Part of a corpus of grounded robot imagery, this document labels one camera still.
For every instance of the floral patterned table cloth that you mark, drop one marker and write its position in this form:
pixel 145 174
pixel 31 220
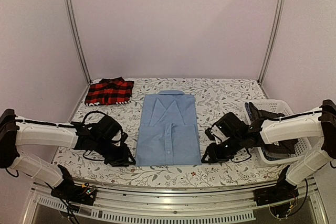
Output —
pixel 214 97

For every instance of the blue checked shirt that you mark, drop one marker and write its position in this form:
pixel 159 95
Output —
pixel 248 114

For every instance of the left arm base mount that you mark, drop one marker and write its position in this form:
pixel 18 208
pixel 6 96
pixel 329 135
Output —
pixel 83 194

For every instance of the right aluminium frame post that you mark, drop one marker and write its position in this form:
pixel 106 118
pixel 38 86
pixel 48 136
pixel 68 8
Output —
pixel 271 41

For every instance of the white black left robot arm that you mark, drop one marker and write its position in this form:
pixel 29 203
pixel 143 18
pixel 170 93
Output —
pixel 105 137

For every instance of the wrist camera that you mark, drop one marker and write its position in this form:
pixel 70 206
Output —
pixel 119 139
pixel 211 135

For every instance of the light blue long sleeve shirt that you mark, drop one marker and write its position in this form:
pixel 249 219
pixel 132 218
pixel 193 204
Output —
pixel 168 132

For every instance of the aluminium frame post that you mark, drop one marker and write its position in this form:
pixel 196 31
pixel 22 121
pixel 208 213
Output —
pixel 76 40
pixel 271 41

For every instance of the red black plaid shirt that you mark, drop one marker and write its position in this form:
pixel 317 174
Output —
pixel 109 92

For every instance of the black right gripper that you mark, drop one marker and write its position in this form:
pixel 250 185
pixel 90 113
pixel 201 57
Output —
pixel 214 155

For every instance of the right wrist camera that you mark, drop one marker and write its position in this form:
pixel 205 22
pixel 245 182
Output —
pixel 211 135

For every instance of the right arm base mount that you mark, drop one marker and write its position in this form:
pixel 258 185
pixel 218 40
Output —
pixel 274 194

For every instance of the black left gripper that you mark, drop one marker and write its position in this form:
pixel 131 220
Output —
pixel 122 160

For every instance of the black striped shirt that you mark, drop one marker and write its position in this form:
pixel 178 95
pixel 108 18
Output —
pixel 269 130

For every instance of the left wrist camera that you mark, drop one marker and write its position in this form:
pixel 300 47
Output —
pixel 119 139

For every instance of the white plastic laundry basket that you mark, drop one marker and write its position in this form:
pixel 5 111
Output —
pixel 266 158

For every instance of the left aluminium frame post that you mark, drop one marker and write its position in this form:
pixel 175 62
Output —
pixel 76 40

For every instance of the aluminium front rail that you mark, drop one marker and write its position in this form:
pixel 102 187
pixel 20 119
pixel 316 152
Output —
pixel 134 204

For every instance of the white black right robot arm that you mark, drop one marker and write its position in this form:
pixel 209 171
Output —
pixel 318 122

